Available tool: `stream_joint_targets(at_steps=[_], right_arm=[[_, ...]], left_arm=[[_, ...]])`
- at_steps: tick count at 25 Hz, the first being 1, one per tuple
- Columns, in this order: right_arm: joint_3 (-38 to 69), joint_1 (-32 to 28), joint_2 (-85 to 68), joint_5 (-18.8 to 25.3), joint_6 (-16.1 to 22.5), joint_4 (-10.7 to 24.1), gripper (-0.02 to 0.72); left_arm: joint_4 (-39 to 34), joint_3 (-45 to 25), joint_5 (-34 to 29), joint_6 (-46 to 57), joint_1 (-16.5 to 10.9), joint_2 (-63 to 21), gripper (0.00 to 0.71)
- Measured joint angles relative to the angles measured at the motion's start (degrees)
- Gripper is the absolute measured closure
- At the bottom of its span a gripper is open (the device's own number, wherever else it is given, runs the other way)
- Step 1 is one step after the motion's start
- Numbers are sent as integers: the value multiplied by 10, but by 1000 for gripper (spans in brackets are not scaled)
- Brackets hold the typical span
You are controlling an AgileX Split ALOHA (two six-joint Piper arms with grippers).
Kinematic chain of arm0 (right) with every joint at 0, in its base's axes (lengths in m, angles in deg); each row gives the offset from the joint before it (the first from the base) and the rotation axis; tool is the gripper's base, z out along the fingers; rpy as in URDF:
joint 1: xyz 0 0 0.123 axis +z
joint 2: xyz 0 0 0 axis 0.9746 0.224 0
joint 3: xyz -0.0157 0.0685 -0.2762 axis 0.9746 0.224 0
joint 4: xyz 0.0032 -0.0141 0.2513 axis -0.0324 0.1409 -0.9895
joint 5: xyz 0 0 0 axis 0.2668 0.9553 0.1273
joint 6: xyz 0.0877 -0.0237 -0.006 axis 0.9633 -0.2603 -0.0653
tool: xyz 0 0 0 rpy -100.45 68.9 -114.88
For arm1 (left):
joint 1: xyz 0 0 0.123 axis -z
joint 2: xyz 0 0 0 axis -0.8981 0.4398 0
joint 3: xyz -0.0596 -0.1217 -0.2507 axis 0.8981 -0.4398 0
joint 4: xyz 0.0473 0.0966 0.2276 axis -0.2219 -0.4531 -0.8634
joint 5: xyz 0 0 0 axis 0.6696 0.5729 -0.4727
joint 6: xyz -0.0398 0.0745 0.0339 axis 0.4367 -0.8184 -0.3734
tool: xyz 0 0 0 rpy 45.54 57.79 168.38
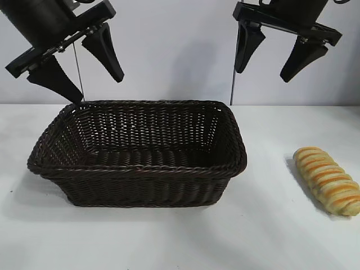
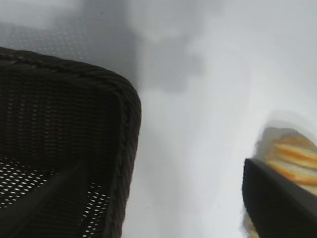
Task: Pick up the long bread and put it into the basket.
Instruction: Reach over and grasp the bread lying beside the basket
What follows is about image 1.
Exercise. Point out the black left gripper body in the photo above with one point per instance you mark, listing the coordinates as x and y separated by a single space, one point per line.
42 22

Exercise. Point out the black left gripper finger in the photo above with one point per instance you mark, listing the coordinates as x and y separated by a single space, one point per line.
53 78
104 50

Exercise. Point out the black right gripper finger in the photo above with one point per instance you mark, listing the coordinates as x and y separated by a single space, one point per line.
303 56
246 45

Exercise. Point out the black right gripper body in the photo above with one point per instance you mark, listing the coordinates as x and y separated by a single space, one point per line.
292 14

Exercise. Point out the long striped bread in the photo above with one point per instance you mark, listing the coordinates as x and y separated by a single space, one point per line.
323 177

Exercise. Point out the dark brown wicker basket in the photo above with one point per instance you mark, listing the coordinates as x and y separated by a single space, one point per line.
140 182

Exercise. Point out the thin grey vertical pole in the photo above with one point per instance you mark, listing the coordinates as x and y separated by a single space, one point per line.
78 70
232 84

